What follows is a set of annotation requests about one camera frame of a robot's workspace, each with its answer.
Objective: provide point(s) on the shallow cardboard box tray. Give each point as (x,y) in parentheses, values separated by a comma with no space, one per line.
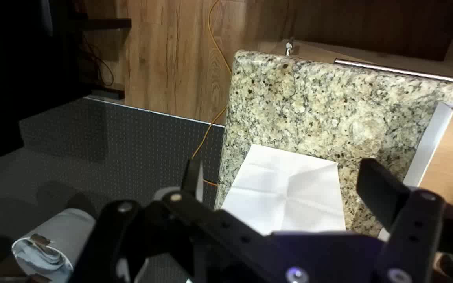
(432,163)

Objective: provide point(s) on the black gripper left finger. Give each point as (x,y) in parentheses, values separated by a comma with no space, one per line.
(176,224)

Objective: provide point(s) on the grey rolled cloth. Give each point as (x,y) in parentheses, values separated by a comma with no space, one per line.
(53,248)

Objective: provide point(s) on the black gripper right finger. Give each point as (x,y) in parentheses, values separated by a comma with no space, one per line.
(418,224)

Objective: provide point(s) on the silver drawer handle bar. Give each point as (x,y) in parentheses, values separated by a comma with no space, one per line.
(393,70)

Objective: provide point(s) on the white paper bag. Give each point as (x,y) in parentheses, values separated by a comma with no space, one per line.
(281,191)

